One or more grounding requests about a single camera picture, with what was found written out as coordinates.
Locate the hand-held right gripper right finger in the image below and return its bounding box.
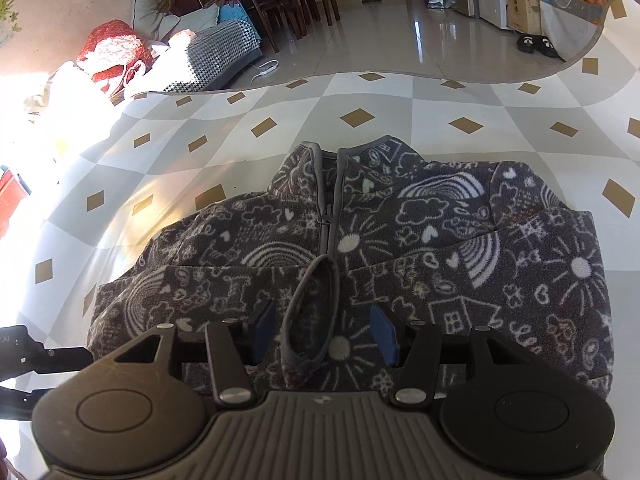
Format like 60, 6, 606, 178
370, 304, 527, 407

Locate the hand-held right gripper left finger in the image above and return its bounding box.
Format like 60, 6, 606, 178
114, 300, 277, 407

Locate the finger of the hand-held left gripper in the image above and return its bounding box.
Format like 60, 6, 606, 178
0, 385, 45, 422
30, 346, 95, 375

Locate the grey printed fleece jacket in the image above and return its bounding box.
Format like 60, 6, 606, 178
85, 135, 614, 397

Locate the red wooden cabinet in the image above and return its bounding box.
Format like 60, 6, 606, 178
0, 167, 31, 239

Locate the houndstooth covered sofa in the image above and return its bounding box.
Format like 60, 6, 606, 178
132, 0, 264, 94

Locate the teal cloth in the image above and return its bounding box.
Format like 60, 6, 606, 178
217, 2, 261, 44

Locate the red crocheted blanket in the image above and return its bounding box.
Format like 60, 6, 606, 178
75, 19, 156, 96

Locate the grey pillow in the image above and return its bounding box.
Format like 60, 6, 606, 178
132, 0, 181, 44

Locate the cardboard box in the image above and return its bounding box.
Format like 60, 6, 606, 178
507, 0, 544, 36

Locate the side table with clear cover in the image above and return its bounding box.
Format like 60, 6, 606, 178
540, 0, 616, 61

